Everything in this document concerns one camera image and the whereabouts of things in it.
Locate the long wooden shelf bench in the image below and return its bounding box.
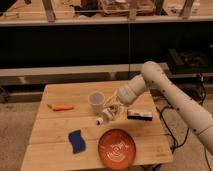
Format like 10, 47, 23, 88
0, 0, 213, 77

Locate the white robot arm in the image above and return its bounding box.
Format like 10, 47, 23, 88
105, 61, 213, 155

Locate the clear plastic bottle white cap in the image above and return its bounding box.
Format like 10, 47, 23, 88
96, 105, 119, 125

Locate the translucent plastic cup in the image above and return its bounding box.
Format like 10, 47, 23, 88
88, 91, 105, 114

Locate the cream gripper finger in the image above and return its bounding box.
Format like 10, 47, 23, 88
104, 92, 118, 106
114, 104, 125, 119

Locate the orange bowl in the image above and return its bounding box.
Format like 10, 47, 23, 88
98, 129, 136, 170

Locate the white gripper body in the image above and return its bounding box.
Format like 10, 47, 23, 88
117, 80, 145, 106

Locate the black equipment on shelf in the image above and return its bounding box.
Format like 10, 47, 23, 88
167, 48, 213, 74

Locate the black cable on floor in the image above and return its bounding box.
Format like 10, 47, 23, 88
156, 74, 213, 171

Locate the orange carrot toy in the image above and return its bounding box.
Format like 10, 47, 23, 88
47, 104, 74, 111

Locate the blue sponge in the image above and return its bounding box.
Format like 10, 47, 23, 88
68, 130, 86, 154

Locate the black and white snack bar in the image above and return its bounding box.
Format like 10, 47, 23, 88
127, 109, 153, 121

